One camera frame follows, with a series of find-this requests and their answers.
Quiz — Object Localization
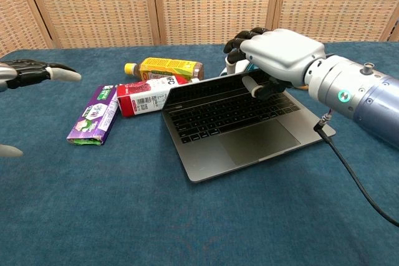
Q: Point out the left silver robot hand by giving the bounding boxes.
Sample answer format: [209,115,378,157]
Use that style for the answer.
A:
[0,59,82,158]

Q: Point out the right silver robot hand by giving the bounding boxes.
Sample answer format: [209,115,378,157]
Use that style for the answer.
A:
[223,27,327,102]

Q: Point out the silver laptop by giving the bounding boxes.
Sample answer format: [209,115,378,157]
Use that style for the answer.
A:
[161,69,337,183]

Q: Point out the teal lint roller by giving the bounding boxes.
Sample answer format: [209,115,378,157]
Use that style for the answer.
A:
[219,59,259,77]

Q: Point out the purple toothpaste box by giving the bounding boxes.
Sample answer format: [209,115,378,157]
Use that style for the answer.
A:
[66,84,119,146]

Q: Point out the yellow tea bottle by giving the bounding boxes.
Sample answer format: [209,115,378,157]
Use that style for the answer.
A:
[124,57,204,82]

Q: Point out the red juice bottle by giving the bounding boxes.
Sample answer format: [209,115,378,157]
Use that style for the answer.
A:
[116,75,200,118]

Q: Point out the woven bamboo folding screen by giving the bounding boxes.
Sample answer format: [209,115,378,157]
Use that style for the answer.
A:
[0,0,399,58]

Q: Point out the blue table cloth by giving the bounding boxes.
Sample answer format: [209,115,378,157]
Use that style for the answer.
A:
[0,41,399,266]

